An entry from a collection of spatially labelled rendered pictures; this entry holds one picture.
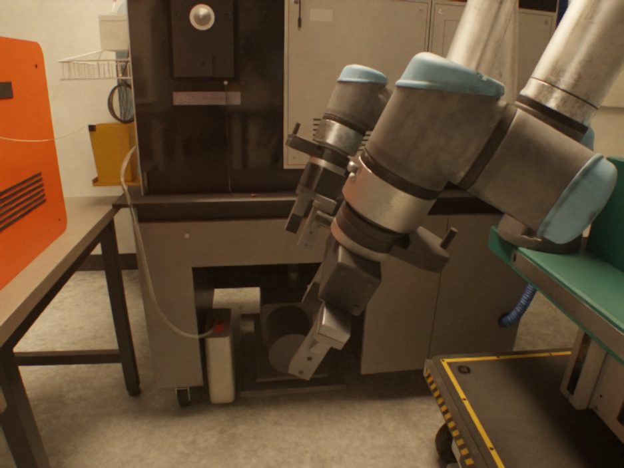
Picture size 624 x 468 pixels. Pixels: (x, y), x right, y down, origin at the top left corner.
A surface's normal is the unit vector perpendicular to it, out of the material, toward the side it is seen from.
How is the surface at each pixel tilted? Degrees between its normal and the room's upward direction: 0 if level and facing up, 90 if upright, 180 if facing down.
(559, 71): 79
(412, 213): 107
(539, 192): 100
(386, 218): 97
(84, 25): 90
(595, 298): 0
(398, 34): 90
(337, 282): 97
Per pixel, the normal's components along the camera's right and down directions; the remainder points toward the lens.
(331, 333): -0.10, 0.45
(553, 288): -1.00, 0.00
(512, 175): -0.41, 0.46
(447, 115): -0.25, 0.28
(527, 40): 0.15, 0.34
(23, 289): 0.02, -0.94
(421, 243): 0.41, -0.80
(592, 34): -0.55, 0.19
